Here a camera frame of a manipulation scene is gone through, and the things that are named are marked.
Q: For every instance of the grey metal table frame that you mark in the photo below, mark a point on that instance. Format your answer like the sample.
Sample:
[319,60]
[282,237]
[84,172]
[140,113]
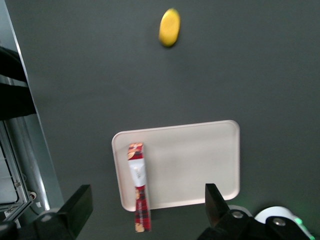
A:
[32,105]

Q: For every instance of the beige rectangular tray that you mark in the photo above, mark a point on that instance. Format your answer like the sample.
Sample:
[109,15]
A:
[190,162]

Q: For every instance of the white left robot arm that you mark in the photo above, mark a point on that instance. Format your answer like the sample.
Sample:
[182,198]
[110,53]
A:
[280,215]

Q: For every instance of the yellow lemon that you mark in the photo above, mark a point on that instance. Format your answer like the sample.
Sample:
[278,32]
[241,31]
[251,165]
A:
[170,27]

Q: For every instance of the red plaid cookie box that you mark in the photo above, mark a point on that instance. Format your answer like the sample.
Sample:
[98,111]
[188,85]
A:
[140,172]

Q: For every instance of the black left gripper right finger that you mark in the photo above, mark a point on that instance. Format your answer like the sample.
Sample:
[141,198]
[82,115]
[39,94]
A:
[217,207]

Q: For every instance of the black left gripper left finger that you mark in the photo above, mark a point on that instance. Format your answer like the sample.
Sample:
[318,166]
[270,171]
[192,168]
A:
[75,210]

